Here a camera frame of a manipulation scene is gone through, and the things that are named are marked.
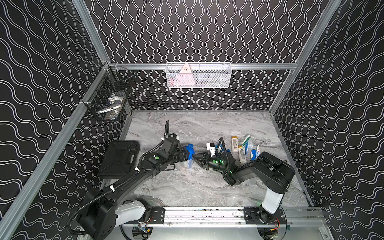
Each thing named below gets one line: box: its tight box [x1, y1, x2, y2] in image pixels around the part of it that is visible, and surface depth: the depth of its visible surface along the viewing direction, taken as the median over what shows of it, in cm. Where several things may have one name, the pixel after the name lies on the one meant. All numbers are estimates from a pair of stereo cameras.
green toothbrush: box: [242, 135, 254, 147], surface depth 102 cm
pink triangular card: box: [173, 63, 195, 86], surface depth 92 cm
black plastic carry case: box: [98, 140, 141, 179], surface depth 92 cm
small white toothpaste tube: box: [256, 144, 261, 159], surface depth 100 cm
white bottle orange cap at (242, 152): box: [238, 145, 247, 163], surface depth 99 cm
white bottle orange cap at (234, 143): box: [231, 135, 239, 153], surface depth 102 cm
